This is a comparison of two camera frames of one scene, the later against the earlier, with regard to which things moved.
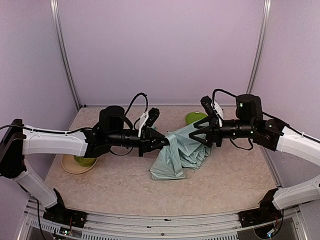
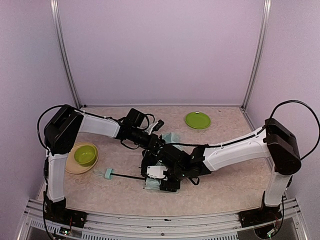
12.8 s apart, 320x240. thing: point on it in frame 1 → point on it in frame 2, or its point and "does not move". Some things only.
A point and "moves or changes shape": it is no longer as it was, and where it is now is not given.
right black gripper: [215, 131] → [149, 164]
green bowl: [85, 161] does not move
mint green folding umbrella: [181, 151] moves or changes shape
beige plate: [70, 164] does not move
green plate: [193, 117] does not move
